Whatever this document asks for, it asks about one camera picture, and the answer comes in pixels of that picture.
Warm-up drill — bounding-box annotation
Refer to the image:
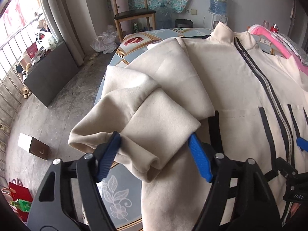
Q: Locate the white water dispenser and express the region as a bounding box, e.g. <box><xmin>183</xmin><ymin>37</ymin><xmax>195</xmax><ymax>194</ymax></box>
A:
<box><xmin>203</xmin><ymin>12</ymin><xmax>228</xmax><ymax>30</ymax></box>

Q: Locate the dark grey low cabinet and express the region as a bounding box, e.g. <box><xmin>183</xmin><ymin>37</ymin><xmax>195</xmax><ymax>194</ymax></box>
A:
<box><xmin>23</xmin><ymin>42</ymin><xmax>79</xmax><ymax>107</ymax></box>

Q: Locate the empty clear water jug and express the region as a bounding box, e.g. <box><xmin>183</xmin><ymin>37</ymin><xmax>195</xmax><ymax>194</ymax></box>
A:
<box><xmin>156</xmin><ymin>3</ymin><xmax>172</xmax><ymax>29</ymax></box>

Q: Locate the green box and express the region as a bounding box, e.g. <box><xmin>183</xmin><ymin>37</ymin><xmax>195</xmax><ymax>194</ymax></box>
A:
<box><xmin>10</xmin><ymin>199</ymin><xmax>32</xmax><ymax>213</ymax></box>

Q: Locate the black rice cooker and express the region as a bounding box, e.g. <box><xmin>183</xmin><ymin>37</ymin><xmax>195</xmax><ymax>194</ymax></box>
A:
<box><xmin>175</xmin><ymin>19</ymin><xmax>194</xmax><ymax>28</ymax></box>

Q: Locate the brown and white box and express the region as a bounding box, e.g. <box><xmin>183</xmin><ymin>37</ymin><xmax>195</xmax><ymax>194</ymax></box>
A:
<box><xmin>18</xmin><ymin>133</ymin><xmax>50</xmax><ymax>160</ymax></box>

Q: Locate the red paper bag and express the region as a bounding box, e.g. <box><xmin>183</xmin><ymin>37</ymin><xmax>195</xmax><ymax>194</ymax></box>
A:
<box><xmin>1</xmin><ymin>178</ymin><xmax>33</xmax><ymax>223</ymax></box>

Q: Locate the grey sequin cushion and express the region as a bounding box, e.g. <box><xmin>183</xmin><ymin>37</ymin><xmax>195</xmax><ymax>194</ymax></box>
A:
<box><xmin>277</xmin><ymin>33</ymin><xmax>308</xmax><ymax>66</ymax></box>

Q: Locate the pink floral blanket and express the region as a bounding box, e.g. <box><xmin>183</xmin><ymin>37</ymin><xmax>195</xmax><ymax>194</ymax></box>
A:
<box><xmin>248</xmin><ymin>24</ymin><xmax>307</xmax><ymax>74</ymax></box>

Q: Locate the patterned grey table cover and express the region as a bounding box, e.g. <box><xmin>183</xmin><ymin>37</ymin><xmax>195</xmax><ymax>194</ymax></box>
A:
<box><xmin>81</xmin><ymin>27</ymin><xmax>285</xmax><ymax>231</ymax></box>

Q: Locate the red bottle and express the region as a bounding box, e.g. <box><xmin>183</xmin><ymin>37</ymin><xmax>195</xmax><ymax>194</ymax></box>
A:
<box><xmin>270</xmin><ymin>23</ymin><xmax>279</xmax><ymax>33</ymax></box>

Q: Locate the wooden chair black seat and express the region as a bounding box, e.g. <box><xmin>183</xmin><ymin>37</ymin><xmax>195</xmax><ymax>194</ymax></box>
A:
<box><xmin>111</xmin><ymin>0</ymin><xmax>156</xmax><ymax>42</ymax></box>

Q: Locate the cream zip jacket black trim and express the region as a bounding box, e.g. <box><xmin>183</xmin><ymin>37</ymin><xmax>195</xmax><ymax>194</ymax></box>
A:
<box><xmin>68</xmin><ymin>23</ymin><xmax>307</xmax><ymax>230</ymax></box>

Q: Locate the beige curtain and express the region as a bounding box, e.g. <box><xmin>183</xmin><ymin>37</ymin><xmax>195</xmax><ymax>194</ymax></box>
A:
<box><xmin>40</xmin><ymin>0</ymin><xmax>111</xmax><ymax>66</ymax></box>

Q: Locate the white plastic bag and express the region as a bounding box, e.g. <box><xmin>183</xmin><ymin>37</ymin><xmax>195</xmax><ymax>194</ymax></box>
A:
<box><xmin>90</xmin><ymin>25</ymin><xmax>118</xmax><ymax>54</ymax></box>

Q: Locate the blue water jug on dispenser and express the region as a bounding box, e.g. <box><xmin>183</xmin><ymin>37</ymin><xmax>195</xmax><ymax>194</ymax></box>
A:
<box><xmin>209</xmin><ymin>0</ymin><xmax>228</xmax><ymax>16</ymax></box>

